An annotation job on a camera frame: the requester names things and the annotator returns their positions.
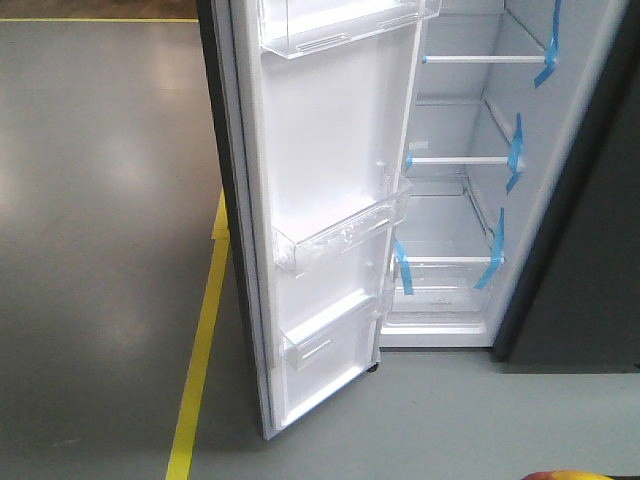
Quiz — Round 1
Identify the red yellow apple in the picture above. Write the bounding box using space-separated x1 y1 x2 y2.
523 470 612 480

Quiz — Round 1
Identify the side-by-side refrigerator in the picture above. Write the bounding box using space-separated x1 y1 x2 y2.
194 0 640 441

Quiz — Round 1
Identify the clear door bin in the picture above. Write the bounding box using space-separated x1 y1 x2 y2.
282 289 393 370
256 0 442 60
272 176 411 277

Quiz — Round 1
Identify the upper clear door bin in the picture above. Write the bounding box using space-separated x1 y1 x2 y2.
256 0 442 60

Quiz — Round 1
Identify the refrigerator door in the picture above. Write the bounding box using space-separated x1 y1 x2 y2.
196 1 433 440

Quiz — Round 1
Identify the middle clear door bin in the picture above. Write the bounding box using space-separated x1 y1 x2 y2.
272 176 411 277

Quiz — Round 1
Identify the clear crisper drawer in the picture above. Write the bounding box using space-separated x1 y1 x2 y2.
392 256 493 316

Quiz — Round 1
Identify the lower clear door bin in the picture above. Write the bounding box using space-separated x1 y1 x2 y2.
282 289 393 370

